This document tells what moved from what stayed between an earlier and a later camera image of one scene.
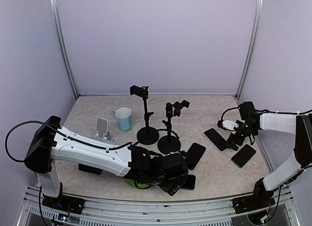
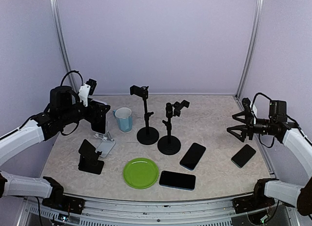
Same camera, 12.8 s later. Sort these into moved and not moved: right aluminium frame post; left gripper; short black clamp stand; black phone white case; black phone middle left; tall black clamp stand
Moved: black phone white case; left gripper
Not moved: tall black clamp stand; short black clamp stand; black phone middle left; right aluminium frame post
